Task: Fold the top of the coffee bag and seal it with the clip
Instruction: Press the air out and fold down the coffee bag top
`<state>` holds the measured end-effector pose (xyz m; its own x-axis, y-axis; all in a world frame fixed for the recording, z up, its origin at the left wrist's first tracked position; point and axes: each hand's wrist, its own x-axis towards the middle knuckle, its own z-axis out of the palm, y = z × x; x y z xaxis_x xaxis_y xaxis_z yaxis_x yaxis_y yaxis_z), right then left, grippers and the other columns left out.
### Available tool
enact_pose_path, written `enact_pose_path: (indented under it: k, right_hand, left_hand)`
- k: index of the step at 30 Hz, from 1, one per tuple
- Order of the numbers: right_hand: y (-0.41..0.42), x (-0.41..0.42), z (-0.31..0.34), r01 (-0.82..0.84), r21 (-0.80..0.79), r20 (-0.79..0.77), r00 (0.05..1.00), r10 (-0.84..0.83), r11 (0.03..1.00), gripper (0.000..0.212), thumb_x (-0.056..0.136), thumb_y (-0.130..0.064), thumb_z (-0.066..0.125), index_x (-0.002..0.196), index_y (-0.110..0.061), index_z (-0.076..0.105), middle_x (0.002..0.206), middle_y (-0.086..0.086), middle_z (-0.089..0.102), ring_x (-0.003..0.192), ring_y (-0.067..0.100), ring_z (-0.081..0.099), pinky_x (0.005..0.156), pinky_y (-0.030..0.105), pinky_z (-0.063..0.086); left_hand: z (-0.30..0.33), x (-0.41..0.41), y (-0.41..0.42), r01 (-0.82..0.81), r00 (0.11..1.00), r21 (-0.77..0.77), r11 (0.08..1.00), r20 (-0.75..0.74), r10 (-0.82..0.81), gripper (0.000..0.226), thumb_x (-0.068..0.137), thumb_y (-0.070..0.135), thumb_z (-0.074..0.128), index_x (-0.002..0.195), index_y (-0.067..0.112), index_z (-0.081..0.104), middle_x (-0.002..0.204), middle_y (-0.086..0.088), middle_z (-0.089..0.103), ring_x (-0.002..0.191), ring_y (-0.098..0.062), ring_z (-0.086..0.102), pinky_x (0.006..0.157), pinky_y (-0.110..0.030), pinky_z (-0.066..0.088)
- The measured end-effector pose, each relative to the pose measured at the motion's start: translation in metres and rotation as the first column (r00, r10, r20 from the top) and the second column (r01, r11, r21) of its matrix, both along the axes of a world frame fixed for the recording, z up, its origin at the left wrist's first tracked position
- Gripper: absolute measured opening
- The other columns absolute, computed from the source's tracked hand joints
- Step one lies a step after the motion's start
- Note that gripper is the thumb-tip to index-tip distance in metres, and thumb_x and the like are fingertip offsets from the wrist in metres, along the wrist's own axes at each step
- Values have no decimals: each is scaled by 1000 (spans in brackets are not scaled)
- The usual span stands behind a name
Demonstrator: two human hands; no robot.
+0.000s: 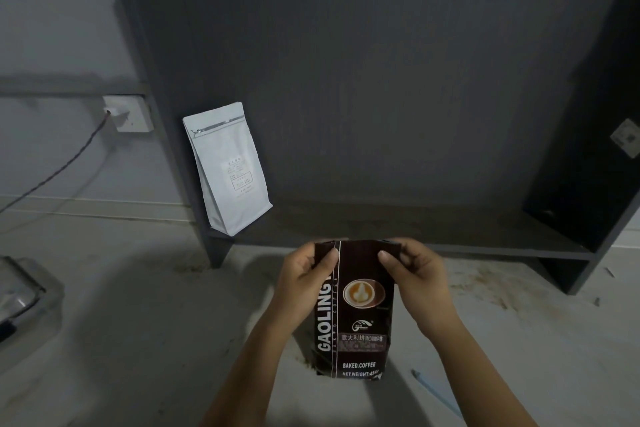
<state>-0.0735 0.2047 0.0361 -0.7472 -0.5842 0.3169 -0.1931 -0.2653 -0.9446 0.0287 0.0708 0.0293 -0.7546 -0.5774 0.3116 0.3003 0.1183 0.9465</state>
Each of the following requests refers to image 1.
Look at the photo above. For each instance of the person's right hand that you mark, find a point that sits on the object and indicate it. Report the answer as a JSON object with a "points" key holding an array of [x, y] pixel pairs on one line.
{"points": [[425, 291]]}

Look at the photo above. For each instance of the person's left hand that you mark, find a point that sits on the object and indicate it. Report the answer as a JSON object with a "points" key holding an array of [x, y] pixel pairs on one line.
{"points": [[296, 286]]}

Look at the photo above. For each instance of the person's left thumb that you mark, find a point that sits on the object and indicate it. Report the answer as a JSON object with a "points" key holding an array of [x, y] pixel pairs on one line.
{"points": [[327, 262]]}

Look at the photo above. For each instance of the person's right thumb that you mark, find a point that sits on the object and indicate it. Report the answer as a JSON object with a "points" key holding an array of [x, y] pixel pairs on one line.
{"points": [[390, 264]]}

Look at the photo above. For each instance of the dark brown coffee bag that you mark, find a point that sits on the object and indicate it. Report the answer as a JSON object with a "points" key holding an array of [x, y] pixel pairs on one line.
{"points": [[357, 321]]}

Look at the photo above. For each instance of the person's right forearm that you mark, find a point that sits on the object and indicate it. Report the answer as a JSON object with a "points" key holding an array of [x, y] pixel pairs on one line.
{"points": [[475, 371]]}

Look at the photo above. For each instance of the person's left forearm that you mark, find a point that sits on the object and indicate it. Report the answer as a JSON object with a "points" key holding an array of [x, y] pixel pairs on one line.
{"points": [[255, 371]]}

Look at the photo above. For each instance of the light blue pen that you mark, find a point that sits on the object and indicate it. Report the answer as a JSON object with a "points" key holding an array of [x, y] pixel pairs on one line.
{"points": [[436, 391]]}

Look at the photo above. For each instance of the white stand-up pouch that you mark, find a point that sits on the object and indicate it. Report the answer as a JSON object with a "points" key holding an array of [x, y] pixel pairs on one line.
{"points": [[230, 166]]}

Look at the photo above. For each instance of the dark grey shelf unit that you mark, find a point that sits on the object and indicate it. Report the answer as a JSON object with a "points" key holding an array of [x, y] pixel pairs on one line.
{"points": [[380, 91]]}

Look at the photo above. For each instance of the white plug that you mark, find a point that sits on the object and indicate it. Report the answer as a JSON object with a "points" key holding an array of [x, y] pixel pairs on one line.
{"points": [[116, 116]]}

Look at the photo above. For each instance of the white sticker label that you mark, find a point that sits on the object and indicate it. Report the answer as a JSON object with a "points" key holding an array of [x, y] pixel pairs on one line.
{"points": [[626, 137]]}

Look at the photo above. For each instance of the white wall socket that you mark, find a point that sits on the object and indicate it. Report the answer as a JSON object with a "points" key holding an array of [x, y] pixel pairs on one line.
{"points": [[131, 114]]}

